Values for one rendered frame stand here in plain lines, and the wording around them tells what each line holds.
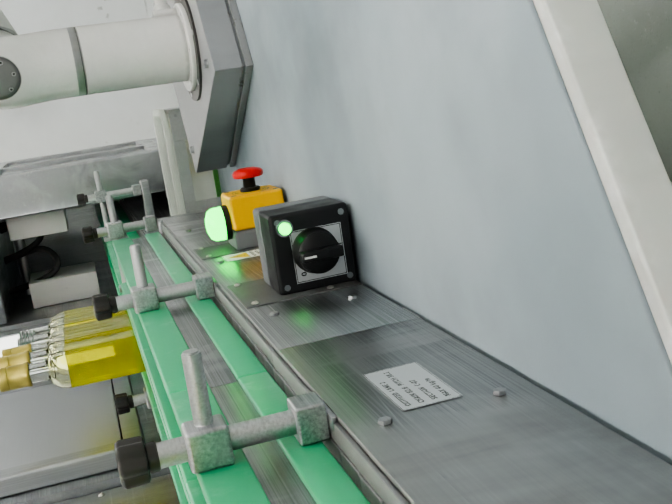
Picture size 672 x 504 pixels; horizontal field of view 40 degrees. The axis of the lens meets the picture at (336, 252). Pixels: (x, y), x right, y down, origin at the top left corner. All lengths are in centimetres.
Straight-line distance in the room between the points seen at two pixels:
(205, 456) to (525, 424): 19
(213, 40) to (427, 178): 61
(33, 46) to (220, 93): 26
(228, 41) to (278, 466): 78
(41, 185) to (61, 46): 115
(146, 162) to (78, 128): 276
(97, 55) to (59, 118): 387
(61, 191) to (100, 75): 114
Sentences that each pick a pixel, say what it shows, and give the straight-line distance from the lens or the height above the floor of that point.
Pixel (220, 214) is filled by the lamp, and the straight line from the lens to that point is 118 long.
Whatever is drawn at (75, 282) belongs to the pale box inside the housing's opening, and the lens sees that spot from 260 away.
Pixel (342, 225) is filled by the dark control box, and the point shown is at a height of 76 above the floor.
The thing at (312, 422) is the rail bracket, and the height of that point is 89.
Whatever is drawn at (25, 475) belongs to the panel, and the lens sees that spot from 139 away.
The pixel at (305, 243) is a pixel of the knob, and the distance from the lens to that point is 87.
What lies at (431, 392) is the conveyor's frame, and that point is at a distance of 59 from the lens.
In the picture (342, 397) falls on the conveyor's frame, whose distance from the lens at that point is 60.
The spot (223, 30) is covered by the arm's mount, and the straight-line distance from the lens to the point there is 127.
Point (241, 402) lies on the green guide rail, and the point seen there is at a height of 92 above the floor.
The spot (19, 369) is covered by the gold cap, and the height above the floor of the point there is 113.
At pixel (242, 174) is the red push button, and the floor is 80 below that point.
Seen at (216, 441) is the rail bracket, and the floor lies 95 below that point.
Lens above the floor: 100
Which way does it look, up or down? 15 degrees down
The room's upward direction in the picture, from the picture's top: 102 degrees counter-clockwise
